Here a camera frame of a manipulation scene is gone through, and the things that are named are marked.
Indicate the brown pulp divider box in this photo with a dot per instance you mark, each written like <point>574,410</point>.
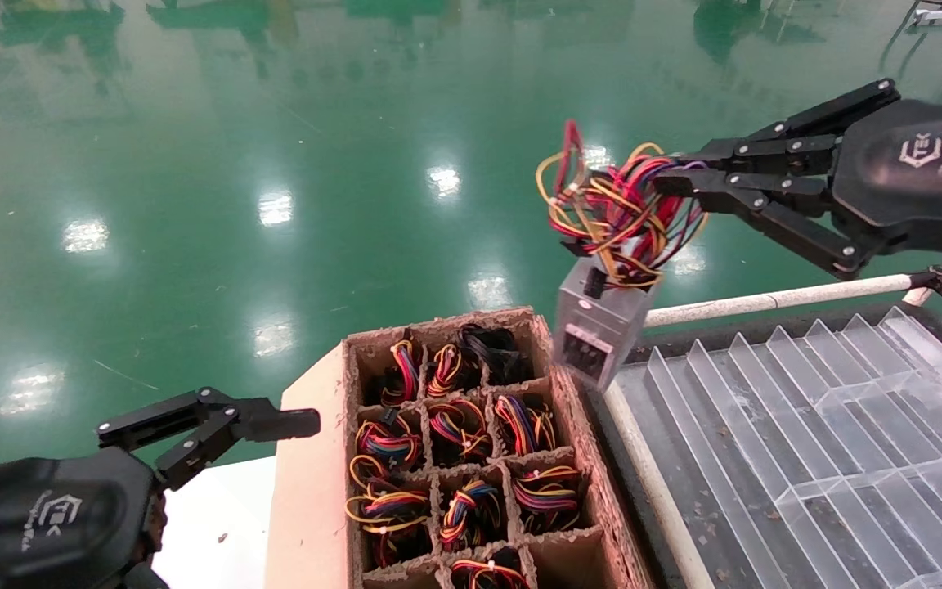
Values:
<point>577,458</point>

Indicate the long white frame pipe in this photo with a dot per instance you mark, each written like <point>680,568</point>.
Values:
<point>765,301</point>

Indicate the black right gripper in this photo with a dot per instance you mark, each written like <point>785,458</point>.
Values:
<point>921,172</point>

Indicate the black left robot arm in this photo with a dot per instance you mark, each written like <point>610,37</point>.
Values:
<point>145,579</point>

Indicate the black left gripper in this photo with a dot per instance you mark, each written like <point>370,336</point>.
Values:
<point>46,523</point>

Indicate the beige cardboard sheet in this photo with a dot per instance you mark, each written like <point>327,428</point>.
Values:
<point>307,507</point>

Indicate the clear plastic divider tray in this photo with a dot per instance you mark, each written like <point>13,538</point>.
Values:
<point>831,442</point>

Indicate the black pipe corner connector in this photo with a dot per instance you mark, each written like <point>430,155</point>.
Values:
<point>941,282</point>

